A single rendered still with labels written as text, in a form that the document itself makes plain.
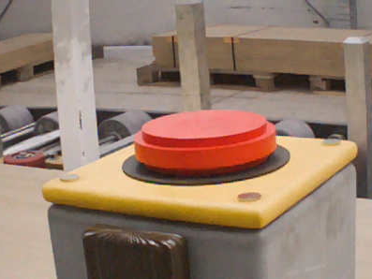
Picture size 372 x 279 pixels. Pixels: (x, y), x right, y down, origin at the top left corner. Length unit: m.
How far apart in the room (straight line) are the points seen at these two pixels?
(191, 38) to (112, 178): 1.27
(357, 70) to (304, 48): 5.31
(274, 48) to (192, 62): 5.30
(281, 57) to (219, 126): 6.55
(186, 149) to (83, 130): 1.29
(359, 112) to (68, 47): 0.48
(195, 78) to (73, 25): 0.22
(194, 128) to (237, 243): 0.04
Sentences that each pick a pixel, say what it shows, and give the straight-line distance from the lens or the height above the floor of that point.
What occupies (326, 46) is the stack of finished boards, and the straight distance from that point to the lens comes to 6.63.
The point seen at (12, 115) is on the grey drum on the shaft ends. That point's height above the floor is 0.84.
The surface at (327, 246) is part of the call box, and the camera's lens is 0.27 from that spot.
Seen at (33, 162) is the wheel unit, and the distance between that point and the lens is 1.61.
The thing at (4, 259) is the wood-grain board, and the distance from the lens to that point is 1.15.
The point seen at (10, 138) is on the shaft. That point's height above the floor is 0.81.
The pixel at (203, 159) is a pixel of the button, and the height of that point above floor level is 1.23.
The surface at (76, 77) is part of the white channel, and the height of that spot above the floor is 1.05.
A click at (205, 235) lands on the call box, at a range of 0.23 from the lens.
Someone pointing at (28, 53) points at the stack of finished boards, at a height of 0.24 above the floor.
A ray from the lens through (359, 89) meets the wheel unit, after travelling 1.41.
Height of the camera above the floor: 1.29
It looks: 13 degrees down
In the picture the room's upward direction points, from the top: 4 degrees counter-clockwise
